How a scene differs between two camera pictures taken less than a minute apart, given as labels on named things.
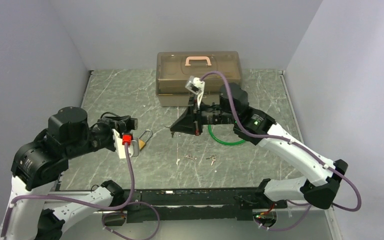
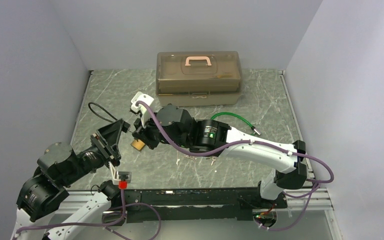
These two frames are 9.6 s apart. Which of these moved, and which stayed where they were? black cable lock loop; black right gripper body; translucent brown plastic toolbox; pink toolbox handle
Moved: black cable lock loop; black right gripper body
Stayed: pink toolbox handle; translucent brown plastic toolbox
